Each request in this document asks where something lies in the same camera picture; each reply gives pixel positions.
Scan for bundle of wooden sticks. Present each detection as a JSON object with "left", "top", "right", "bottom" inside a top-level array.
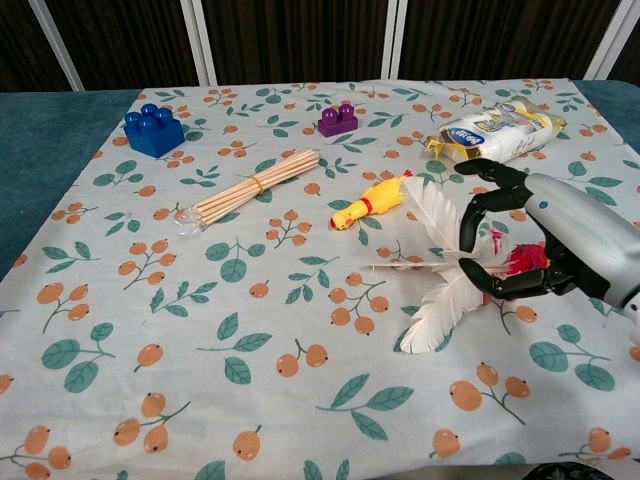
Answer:
[{"left": 192, "top": 148, "right": 321, "bottom": 227}]

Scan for yellow rubber chicken toy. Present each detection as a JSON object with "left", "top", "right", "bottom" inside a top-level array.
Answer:
[{"left": 329, "top": 169, "right": 414, "bottom": 232}]

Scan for white folding screen frame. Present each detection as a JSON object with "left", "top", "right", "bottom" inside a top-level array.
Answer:
[{"left": 27, "top": 0, "right": 625, "bottom": 91}]

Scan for dark robot base part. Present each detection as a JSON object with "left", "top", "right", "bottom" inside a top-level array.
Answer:
[{"left": 524, "top": 462, "right": 609, "bottom": 480}]

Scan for floral fruit print tablecloth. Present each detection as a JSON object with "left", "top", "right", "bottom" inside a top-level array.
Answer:
[{"left": 0, "top": 78, "right": 640, "bottom": 480}]

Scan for white snack package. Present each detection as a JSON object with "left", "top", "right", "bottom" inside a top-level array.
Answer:
[{"left": 425, "top": 99, "right": 567, "bottom": 164}]

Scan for blue toy building block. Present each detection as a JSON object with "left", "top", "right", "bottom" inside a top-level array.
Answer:
[{"left": 123, "top": 102, "right": 187, "bottom": 159}]

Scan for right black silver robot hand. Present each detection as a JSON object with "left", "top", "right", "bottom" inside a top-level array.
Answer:
[{"left": 453, "top": 158, "right": 640, "bottom": 307}]

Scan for purple toy building block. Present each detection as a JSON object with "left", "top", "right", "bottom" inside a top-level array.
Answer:
[{"left": 317, "top": 102, "right": 360, "bottom": 138}]

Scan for clear plastic piece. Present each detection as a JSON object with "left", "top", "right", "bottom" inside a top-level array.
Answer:
[{"left": 175, "top": 207, "right": 207, "bottom": 238}]

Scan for white feather shuttlecock red base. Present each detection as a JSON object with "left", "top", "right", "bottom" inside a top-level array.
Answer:
[{"left": 360, "top": 177, "right": 551, "bottom": 355}]

